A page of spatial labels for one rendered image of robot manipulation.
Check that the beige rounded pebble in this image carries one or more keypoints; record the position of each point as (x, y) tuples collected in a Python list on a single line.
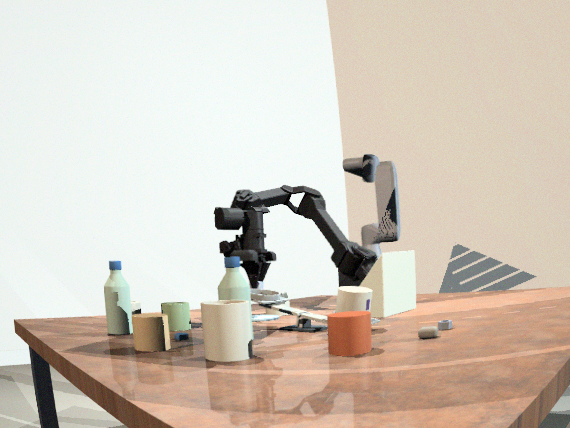
[(428, 332)]

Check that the green cylinder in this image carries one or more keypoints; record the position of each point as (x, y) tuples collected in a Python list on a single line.
[(178, 315)]

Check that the orange cylinder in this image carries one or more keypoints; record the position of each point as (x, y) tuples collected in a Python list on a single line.
[(349, 333)]

